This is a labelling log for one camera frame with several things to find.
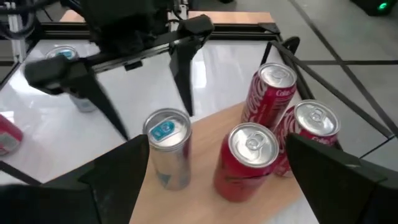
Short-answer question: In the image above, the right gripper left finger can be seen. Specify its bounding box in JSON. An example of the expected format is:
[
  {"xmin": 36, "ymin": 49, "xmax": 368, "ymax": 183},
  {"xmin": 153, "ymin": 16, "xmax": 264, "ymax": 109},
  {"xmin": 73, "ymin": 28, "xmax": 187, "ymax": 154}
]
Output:
[{"xmin": 0, "ymin": 134, "xmax": 150, "ymax": 224}]

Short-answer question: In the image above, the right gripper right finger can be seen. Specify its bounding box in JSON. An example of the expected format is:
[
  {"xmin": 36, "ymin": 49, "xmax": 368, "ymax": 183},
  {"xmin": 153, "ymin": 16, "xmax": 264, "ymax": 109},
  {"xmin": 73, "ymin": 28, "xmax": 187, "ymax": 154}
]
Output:
[{"xmin": 285, "ymin": 133, "xmax": 398, "ymax": 224}]

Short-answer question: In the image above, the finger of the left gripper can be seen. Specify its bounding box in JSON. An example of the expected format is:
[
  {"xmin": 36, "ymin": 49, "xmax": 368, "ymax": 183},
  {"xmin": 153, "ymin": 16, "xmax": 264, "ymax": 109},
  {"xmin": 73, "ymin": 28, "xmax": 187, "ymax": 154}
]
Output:
[
  {"xmin": 24, "ymin": 55, "xmax": 131, "ymax": 141},
  {"xmin": 169, "ymin": 14, "xmax": 216, "ymax": 118}
]

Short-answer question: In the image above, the blue silver Red Bull can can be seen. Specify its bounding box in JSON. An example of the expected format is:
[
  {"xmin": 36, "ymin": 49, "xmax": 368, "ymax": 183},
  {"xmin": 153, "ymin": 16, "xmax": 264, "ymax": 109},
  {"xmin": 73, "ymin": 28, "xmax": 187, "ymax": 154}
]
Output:
[
  {"xmin": 45, "ymin": 45, "xmax": 99, "ymax": 113},
  {"xmin": 142, "ymin": 108, "xmax": 193, "ymax": 192}
]

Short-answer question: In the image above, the red Coke Zero can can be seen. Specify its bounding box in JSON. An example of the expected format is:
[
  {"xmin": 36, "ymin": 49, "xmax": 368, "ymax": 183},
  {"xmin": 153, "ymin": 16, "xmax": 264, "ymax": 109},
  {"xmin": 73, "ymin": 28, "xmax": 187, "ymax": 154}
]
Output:
[
  {"xmin": 213, "ymin": 122, "xmax": 280, "ymax": 203},
  {"xmin": 0, "ymin": 114, "xmax": 24, "ymax": 156}
]

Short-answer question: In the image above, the red Coca-Cola can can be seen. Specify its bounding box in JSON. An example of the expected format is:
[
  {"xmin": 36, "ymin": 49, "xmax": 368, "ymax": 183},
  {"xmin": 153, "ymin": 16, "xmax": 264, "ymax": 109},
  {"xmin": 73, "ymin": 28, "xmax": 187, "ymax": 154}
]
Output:
[
  {"xmin": 273, "ymin": 99, "xmax": 341, "ymax": 178},
  {"xmin": 241, "ymin": 62, "xmax": 298, "ymax": 130}
]

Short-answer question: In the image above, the black device with green light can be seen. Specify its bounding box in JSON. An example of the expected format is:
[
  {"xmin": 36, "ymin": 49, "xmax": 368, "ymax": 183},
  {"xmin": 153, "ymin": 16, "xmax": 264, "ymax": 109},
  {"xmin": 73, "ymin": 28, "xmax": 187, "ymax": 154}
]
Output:
[{"xmin": 351, "ymin": 0, "xmax": 398, "ymax": 16}]

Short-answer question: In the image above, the black table frame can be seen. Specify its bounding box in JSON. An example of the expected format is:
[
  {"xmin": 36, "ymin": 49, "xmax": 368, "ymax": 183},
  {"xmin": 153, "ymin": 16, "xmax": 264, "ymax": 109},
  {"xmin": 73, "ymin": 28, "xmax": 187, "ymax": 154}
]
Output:
[{"xmin": 0, "ymin": 18, "xmax": 313, "ymax": 68}]

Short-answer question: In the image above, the wooden tray with wire rim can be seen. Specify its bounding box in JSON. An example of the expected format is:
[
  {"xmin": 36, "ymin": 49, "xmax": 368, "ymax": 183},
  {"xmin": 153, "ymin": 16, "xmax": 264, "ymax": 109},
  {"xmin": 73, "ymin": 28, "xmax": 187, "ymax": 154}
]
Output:
[{"xmin": 129, "ymin": 35, "xmax": 398, "ymax": 224}]

